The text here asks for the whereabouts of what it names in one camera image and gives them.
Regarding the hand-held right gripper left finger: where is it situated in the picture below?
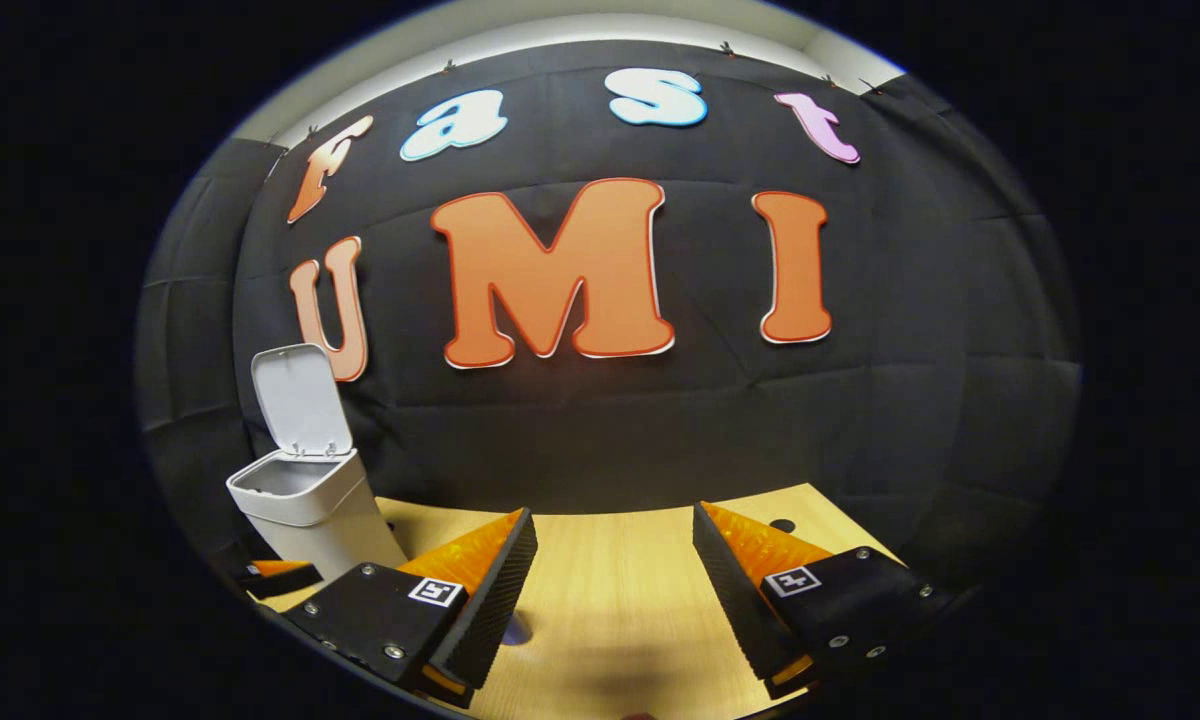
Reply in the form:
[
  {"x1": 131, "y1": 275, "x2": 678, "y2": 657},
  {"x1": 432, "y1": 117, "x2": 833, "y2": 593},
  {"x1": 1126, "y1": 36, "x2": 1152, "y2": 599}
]
[{"x1": 280, "y1": 507, "x2": 539, "y2": 709}]

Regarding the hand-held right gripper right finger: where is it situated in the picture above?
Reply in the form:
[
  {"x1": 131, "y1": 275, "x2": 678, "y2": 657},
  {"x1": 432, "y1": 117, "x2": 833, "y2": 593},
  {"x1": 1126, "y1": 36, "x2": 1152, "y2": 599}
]
[{"x1": 692, "y1": 500, "x2": 956, "y2": 701}]

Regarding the white desktop garbage bin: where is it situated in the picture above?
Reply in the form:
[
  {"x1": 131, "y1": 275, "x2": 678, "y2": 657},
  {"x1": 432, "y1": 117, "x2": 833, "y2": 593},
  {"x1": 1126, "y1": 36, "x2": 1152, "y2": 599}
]
[{"x1": 225, "y1": 343, "x2": 409, "y2": 583}]

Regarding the wooden desktop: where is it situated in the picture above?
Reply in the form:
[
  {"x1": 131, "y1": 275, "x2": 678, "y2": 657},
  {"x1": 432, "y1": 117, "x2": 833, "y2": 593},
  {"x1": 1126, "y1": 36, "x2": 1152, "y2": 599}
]
[{"x1": 255, "y1": 483, "x2": 906, "y2": 720}]

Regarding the black backdrop cloth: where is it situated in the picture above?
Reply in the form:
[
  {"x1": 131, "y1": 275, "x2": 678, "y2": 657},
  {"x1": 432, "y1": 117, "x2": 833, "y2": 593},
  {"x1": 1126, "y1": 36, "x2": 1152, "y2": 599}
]
[{"x1": 135, "y1": 40, "x2": 1081, "y2": 591}]

